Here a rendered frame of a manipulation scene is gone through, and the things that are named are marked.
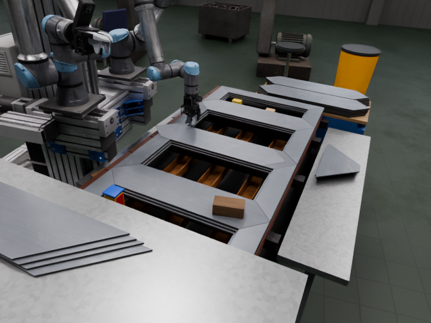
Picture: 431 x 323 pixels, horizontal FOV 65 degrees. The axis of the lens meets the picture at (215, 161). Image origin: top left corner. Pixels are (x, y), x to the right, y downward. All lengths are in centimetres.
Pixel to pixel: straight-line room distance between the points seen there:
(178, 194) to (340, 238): 68
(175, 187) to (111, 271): 64
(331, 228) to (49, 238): 106
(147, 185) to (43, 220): 55
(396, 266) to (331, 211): 109
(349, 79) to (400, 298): 286
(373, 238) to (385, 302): 53
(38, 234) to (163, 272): 34
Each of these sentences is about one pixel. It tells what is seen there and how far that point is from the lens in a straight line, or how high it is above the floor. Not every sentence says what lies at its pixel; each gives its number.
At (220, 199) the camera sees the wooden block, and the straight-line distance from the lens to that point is 130.
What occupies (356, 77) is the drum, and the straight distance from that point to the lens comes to 455.
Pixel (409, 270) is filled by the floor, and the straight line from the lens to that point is 262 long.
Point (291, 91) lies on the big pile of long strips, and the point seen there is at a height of 85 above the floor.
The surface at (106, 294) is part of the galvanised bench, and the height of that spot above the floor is 105.
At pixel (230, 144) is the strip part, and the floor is 84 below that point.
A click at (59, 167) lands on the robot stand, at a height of 50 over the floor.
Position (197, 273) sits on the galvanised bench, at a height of 105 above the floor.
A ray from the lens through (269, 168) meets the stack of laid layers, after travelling 160.
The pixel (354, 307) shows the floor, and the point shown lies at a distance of 226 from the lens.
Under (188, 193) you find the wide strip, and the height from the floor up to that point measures 84.
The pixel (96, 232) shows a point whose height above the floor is 107.
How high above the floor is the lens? 172
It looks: 33 degrees down
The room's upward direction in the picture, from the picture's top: 4 degrees clockwise
